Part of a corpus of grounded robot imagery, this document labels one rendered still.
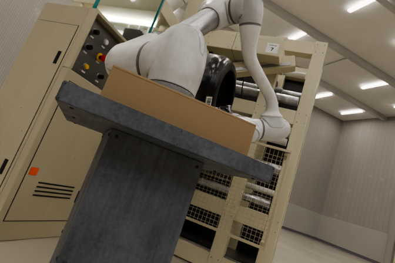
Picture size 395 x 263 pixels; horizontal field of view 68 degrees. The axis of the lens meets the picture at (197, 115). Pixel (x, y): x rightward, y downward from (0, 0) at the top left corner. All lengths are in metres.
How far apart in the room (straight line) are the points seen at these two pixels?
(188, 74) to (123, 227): 0.43
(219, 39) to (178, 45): 1.63
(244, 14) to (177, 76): 0.64
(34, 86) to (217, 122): 1.25
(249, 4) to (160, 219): 0.99
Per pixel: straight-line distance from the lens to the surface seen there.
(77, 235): 0.75
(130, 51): 0.99
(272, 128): 1.41
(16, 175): 1.68
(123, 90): 0.67
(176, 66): 0.84
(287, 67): 2.45
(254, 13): 1.39
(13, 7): 13.70
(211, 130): 0.71
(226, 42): 2.46
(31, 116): 1.72
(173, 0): 2.92
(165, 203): 0.76
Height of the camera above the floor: 0.55
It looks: 13 degrees up
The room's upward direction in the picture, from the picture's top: 20 degrees clockwise
